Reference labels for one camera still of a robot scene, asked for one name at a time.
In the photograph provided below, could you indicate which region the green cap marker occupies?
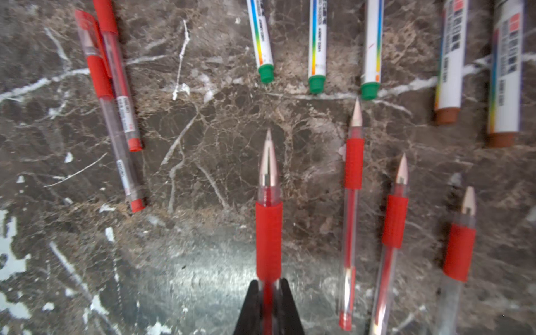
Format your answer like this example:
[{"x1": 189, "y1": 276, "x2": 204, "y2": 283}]
[{"x1": 308, "y1": 0, "x2": 327, "y2": 94}]

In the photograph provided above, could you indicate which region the brown cap marker pen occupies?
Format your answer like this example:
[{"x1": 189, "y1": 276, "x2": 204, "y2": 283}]
[{"x1": 487, "y1": 0, "x2": 525, "y2": 148}]

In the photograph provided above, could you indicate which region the red cap pen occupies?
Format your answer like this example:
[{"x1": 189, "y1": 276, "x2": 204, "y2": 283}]
[{"x1": 75, "y1": 10, "x2": 145, "y2": 213}]

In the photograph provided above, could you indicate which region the red pen cluster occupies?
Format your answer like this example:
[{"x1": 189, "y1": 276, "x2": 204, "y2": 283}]
[
  {"x1": 339, "y1": 100, "x2": 364, "y2": 331},
  {"x1": 255, "y1": 129, "x2": 283, "y2": 334},
  {"x1": 93, "y1": 0, "x2": 142, "y2": 152}
]

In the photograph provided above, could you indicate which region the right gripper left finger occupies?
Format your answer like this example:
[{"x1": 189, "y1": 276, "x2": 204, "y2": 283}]
[{"x1": 233, "y1": 280, "x2": 262, "y2": 335}]

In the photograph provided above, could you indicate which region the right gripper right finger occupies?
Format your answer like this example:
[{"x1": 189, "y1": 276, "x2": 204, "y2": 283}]
[{"x1": 276, "y1": 279, "x2": 305, "y2": 335}]

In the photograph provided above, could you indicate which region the green cap marker pen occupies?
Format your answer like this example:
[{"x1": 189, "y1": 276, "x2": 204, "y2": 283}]
[{"x1": 361, "y1": 0, "x2": 385, "y2": 101}]

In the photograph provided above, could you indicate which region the red pen alone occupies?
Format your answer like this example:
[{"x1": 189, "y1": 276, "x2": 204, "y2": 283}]
[{"x1": 432, "y1": 186, "x2": 477, "y2": 334}]

